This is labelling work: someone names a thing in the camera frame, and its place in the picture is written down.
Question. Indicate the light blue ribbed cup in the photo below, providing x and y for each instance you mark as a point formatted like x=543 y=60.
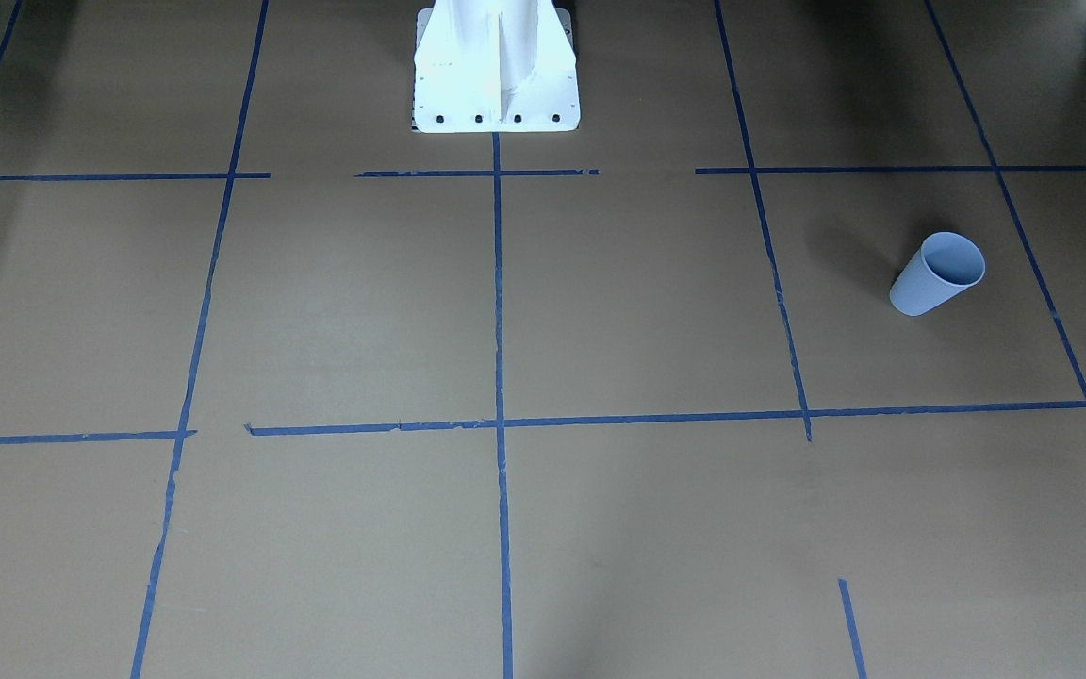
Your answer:
x=944 y=265

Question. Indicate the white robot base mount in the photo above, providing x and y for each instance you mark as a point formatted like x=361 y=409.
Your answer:
x=495 y=67

